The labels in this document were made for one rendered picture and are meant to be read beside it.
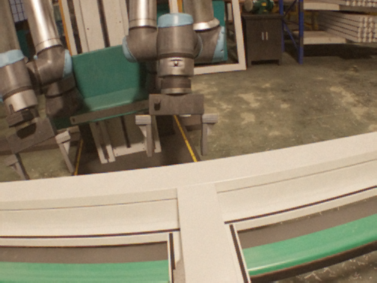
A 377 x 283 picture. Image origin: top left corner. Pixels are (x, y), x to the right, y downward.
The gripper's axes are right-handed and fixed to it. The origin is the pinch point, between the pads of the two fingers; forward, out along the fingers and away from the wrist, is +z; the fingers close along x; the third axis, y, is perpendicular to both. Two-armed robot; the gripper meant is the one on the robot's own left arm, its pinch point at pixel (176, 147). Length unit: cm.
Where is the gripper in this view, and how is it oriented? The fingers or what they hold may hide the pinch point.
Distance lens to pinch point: 69.1
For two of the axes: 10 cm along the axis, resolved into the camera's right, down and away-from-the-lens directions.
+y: 0.7, 1.0, -9.9
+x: 10.0, -0.2, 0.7
